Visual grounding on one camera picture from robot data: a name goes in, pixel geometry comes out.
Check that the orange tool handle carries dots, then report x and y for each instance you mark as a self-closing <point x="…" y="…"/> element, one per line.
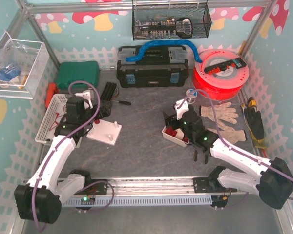
<point x="51" y="91"/>

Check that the white peg base plate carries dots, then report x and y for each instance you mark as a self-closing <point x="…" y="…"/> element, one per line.
<point x="105" y="132"/>

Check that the black wire mesh basket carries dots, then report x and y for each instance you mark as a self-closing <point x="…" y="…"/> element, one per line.
<point x="170" y="19"/>

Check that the grey slotted cable duct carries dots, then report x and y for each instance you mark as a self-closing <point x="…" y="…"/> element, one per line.
<point x="121" y="201"/>

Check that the solder wire spool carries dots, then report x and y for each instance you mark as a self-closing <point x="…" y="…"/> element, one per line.
<point x="191" y="96"/>

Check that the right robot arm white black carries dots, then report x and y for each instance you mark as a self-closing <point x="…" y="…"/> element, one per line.
<point x="271" y="180"/>

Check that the green plastic tool case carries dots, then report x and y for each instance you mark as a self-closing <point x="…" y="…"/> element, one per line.
<point x="77" y="71"/>

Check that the black rubber glove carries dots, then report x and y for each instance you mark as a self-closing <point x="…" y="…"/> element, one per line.
<point x="254" y="122"/>

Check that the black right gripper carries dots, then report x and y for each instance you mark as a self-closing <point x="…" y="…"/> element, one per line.
<point x="172" y="121"/>

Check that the blue white glove in box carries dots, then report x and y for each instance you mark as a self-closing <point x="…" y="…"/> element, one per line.
<point x="9" y="72"/>

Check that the orange handled pliers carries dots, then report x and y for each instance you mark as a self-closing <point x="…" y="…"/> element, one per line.
<point x="202" y="156"/>

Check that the white knit glove lower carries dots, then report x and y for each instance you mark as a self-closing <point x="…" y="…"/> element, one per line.
<point x="230" y="134"/>

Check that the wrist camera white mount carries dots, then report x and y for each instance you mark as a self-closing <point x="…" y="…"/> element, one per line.
<point x="86" y="95"/>
<point x="181" y="107"/>

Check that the clear acrylic wall box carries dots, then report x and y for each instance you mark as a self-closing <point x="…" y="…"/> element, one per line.
<point x="22" y="63"/>

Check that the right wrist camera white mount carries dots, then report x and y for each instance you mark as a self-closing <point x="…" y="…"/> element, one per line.
<point x="181" y="107"/>

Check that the red filament spool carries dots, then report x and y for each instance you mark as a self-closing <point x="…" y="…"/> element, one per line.
<point x="223" y="85"/>

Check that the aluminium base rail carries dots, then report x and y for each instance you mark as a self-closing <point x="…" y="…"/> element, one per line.
<point x="161" y="186"/>

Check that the black plastic toolbox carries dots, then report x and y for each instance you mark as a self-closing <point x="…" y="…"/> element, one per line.
<point x="164" y="66"/>

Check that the white tray of springs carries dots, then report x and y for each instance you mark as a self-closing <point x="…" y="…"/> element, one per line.
<point x="176" y="136"/>

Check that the small black screwdriver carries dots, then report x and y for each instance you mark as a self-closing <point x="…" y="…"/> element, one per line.
<point x="122" y="102"/>

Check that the white knit glove upper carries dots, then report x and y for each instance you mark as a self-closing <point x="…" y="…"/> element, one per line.
<point x="220" y="112"/>

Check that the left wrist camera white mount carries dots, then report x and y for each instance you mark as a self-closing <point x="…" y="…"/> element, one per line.
<point x="86" y="95"/>

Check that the black terminal strip red buttons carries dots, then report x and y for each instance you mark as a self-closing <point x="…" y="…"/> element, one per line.
<point x="237" y="63"/>

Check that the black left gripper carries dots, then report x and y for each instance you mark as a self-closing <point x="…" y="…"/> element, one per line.
<point x="103" y="110"/>

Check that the black aluminium extrusion bar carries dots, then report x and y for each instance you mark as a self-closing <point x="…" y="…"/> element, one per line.
<point x="108" y="91"/>

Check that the white perforated plastic basket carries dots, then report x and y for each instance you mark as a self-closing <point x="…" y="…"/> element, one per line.
<point x="54" y="113"/>

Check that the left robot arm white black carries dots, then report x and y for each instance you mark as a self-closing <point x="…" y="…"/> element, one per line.
<point x="42" y="197"/>

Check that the white knit glove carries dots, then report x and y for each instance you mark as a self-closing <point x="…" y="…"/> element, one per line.
<point x="230" y="134"/>
<point x="220" y="112"/>

